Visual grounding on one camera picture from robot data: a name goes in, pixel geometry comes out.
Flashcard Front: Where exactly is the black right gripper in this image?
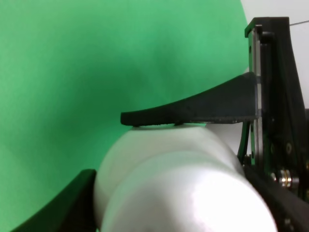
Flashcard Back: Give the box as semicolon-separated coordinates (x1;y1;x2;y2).
120;17;309;201

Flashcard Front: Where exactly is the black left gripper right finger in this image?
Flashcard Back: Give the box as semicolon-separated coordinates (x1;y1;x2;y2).
243;166;309;232

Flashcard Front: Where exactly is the white milk bottle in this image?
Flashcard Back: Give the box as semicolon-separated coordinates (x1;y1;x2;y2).
93;126;278;232

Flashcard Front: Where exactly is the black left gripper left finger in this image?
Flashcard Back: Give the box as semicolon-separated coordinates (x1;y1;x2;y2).
13;169;97;232

